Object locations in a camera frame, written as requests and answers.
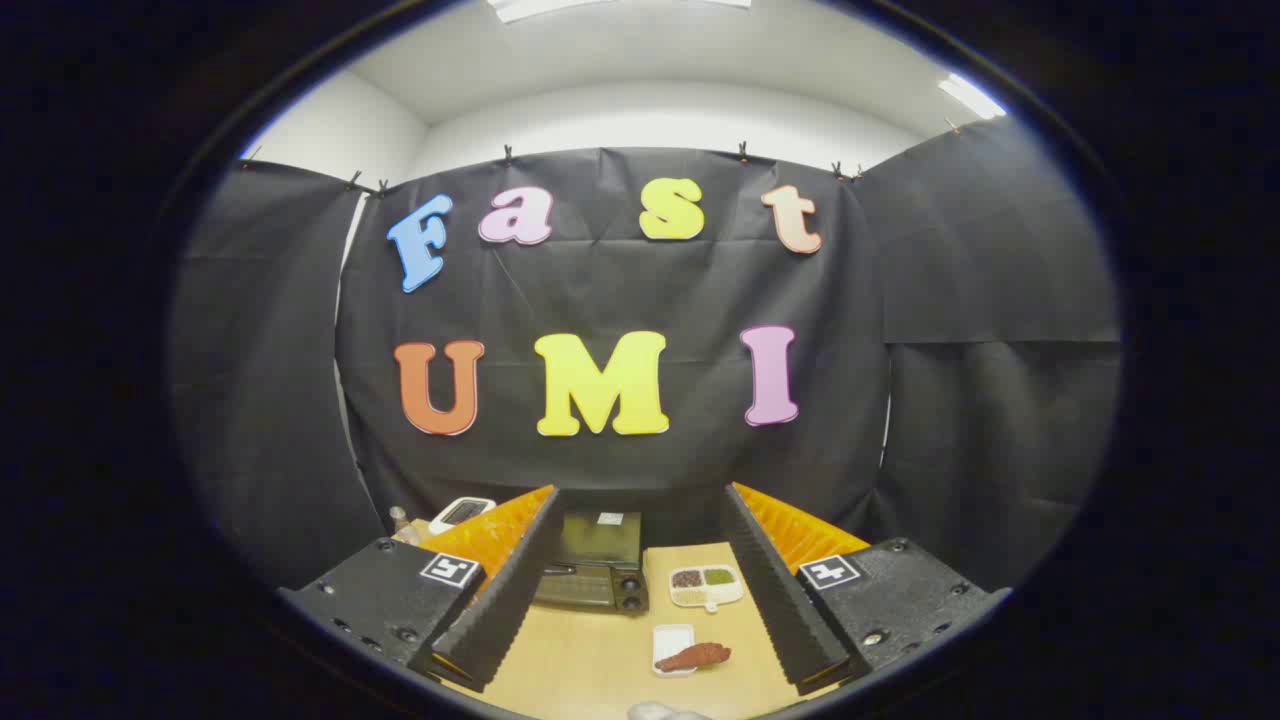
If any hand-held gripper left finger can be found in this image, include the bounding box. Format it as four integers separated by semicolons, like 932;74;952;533
278;484;563;693

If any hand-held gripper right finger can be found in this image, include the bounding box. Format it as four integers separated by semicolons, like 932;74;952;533
720;482;1011;697

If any black toaster oven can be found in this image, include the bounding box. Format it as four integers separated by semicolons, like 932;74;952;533
532;510;651;615

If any red meat slice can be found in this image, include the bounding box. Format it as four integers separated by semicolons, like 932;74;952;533
655;642;733;673

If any white divided dish with grains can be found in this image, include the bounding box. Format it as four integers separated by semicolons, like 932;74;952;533
668;564;746;613

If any white kitchen appliance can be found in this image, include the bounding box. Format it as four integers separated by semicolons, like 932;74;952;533
428;496;498;536

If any white ribbed tray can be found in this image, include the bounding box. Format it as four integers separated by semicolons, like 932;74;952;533
652;624;697;678

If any ceiling light panel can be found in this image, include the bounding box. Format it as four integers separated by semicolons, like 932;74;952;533
938;73;1007;121
488;0;751;23

